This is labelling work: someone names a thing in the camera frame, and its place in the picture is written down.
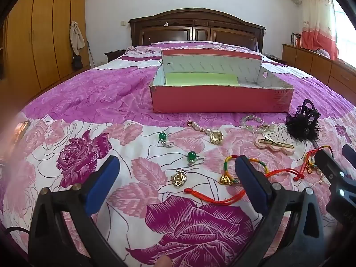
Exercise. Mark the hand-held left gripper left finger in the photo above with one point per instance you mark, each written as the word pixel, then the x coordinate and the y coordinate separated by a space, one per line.
pixel 103 178

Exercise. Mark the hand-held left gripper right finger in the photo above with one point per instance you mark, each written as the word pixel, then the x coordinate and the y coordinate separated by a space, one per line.
pixel 247 178

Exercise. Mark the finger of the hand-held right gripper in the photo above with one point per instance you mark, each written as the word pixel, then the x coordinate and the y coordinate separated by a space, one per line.
pixel 326 165
pixel 350 153

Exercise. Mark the pink flower hair clip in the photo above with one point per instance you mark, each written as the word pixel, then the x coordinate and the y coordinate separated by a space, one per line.
pixel 274 144

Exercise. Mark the black feather hair clip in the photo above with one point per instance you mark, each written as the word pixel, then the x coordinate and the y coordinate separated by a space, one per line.
pixel 301 125

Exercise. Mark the green bead earring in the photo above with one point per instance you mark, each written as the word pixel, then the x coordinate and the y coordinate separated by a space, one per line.
pixel 192 155
pixel 162 136

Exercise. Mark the gold rose pendant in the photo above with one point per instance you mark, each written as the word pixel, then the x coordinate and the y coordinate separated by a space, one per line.
pixel 178 178

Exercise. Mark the pink cardboard box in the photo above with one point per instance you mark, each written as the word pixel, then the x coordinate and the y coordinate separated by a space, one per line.
pixel 217 100

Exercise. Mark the pink floral bed quilt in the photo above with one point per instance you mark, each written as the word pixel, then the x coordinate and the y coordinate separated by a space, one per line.
pixel 83 94

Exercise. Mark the low wooden cabinet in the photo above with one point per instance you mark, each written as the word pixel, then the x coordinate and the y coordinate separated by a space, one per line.
pixel 319 66

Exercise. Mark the light green paper liner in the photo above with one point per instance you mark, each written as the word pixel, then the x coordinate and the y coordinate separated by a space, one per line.
pixel 200 78

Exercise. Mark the bright window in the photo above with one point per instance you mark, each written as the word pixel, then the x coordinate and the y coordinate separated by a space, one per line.
pixel 346 36

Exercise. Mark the dark wooden nightstand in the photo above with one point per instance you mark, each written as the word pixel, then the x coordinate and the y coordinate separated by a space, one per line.
pixel 276 59
pixel 114 55

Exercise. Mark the dark hanging bag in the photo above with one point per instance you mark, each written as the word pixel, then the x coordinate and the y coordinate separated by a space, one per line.
pixel 77 62

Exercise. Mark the thin leaning stick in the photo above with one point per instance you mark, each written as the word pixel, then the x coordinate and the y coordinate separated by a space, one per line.
pixel 89 54

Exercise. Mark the row of books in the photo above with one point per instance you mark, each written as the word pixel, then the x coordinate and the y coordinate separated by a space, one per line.
pixel 296 39

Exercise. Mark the white and red curtain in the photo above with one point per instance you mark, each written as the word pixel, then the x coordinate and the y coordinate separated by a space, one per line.
pixel 319 27

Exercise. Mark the beige hanging cloth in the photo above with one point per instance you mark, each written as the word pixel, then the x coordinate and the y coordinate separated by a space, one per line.
pixel 75 37

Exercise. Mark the wooden wardrobe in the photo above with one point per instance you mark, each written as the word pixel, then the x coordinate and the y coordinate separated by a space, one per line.
pixel 41 33

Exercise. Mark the dark wooden headboard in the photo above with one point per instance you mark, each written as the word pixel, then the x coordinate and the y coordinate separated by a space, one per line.
pixel 172 30

